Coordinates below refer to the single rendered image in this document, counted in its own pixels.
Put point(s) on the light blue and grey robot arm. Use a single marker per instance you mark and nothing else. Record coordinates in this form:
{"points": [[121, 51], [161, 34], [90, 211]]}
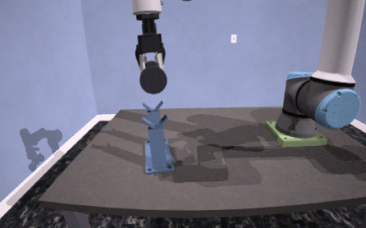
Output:
{"points": [[328, 99]]}

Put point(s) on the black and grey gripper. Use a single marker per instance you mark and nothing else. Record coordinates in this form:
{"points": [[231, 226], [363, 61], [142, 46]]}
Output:
{"points": [[151, 43]]}

